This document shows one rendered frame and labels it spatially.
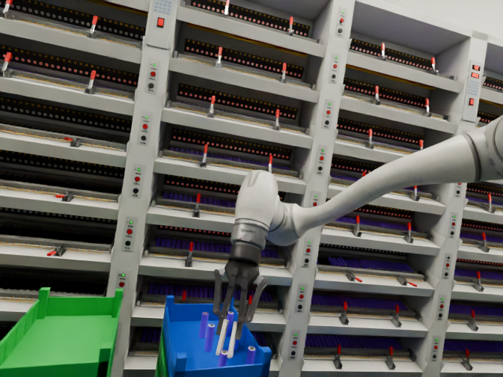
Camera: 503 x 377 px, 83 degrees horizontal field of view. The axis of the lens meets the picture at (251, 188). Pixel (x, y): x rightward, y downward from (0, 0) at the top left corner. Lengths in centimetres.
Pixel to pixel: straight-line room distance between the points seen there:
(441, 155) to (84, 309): 95
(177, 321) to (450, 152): 80
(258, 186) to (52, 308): 64
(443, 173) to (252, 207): 41
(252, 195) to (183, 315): 43
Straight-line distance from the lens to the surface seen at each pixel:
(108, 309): 96
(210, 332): 79
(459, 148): 67
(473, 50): 180
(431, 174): 67
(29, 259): 126
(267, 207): 71
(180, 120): 113
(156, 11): 126
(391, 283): 149
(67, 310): 97
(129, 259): 116
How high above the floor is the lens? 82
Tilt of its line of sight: level
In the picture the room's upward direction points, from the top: 8 degrees clockwise
